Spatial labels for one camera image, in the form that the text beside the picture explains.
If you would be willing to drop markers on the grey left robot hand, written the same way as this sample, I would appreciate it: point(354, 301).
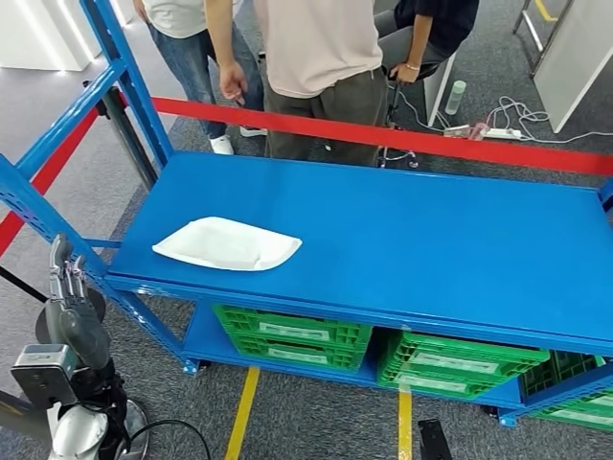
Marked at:
point(84, 330)

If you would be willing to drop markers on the white curved plastic part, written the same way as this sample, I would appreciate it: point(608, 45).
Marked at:
point(225, 244)

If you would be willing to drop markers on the blue metal shelf rack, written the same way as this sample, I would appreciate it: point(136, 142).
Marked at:
point(383, 241)

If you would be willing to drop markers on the black round base stand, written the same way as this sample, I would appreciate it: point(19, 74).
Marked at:
point(96, 301)

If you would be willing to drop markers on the red barrier belt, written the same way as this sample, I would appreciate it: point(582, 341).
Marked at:
point(364, 134)
point(43, 178)

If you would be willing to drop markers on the white platform block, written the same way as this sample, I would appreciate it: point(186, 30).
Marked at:
point(47, 35)

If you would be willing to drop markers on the person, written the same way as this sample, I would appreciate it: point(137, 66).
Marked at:
point(196, 63)
point(316, 57)
point(440, 25)

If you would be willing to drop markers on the yellow floor tape strip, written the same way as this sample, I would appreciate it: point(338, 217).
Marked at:
point(405, 425)

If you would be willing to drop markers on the black stool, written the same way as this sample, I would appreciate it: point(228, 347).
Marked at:
point(393, 120)

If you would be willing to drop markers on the white desk panel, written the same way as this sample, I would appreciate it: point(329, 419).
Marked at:
point(438, 89)

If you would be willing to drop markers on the pale green bottle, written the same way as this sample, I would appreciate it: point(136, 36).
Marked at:
point(455, 98)

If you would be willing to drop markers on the white power strip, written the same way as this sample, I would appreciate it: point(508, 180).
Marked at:
point(503, 133)

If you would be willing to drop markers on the dark green plastic crate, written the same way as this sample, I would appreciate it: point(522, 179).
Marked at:
point(550, 371)

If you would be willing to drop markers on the white board panel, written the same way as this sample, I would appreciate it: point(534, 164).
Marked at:
point(574, 63)

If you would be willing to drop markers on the chrome barrier post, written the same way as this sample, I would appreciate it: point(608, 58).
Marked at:
point(129, 140)

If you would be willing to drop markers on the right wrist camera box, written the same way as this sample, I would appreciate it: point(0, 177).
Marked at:
point(433, 441)

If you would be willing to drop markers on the grey metal frame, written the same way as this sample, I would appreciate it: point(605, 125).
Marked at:
point(531, 32)

